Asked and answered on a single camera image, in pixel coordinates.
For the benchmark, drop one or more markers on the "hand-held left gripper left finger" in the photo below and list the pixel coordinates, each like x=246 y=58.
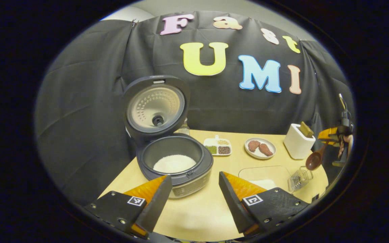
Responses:
x=157 y=206

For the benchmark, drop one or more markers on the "brown bread slice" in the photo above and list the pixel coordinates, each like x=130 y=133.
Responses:
x=306 y=130

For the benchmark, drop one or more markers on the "dark grey rice cooker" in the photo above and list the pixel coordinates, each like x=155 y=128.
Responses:
x=154 y=108

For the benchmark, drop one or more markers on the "round white plate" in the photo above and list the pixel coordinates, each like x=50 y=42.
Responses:
x=257 y=155

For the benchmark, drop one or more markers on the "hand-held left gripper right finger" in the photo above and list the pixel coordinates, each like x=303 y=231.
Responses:
x=235 y=206

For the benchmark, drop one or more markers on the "red-brown meat piece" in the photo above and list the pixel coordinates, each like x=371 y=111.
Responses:
x=266 y=150
x=253 y=145

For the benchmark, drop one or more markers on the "clear plastic container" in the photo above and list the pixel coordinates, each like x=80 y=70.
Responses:
x=265 y=172

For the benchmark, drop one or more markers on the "clear chopstick holder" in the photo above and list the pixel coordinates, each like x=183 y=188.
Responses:
x=300 y=179

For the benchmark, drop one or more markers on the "white toaster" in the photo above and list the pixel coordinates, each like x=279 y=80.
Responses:
x=295 y=145

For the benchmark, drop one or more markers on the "white divided grain dish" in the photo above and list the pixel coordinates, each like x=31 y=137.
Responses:
x=211 y=141

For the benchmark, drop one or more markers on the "clear plastic bottle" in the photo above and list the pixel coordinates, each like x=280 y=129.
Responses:
x=184 y=129

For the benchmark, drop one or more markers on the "black backdrop cloth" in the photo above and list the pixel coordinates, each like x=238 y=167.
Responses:
x=86 y=111

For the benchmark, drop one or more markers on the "brown wooden spoon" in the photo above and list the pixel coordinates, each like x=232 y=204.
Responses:
x=313 y=161

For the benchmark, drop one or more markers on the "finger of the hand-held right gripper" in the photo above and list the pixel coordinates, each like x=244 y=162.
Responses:
x=328 y=133

